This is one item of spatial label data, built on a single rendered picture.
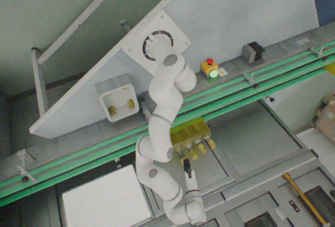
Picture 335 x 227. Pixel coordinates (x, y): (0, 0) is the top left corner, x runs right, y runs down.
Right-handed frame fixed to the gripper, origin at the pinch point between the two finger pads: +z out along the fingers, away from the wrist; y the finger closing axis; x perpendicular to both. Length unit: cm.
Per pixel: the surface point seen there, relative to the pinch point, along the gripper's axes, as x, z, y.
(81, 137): 54, 24, 5
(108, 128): 38.8, 26.3, 5.4
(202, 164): -9.7, 4.6, -12.2
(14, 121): 109, 62, -17
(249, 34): -48, 58, 31
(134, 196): 29.6, -6.8, -12.8
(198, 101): -12.2, 28.3, 14.3
